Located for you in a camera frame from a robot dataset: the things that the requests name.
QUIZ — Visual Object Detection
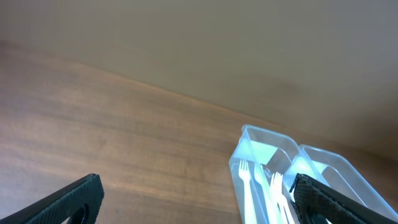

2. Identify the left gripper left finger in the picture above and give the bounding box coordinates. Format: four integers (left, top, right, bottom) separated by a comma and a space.
1, 174, 104, 224

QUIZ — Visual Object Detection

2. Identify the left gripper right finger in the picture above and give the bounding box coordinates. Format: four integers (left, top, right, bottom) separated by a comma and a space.
290, 173, 397, 224

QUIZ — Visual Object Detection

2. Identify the yellow plastic fork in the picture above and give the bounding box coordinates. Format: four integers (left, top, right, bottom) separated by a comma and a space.
238, 159, 257, 224

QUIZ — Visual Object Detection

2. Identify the white plastic fork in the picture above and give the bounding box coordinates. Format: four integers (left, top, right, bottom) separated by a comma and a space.
274, 172, 295, 224

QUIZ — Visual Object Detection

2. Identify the light blue spork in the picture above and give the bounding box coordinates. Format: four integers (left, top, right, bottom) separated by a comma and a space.
254, 166, 279, 224

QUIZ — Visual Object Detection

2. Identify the right clear plastic container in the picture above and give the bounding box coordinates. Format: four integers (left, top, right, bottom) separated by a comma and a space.
283, 145, 397, 222

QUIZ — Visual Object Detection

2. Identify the clear plastic container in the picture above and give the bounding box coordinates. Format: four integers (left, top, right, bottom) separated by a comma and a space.
283, 145, 397, 222
229, 125, 309, 223

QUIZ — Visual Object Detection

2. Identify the left clear plastic container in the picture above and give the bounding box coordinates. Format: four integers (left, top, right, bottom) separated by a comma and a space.
229, 125, 309, 223

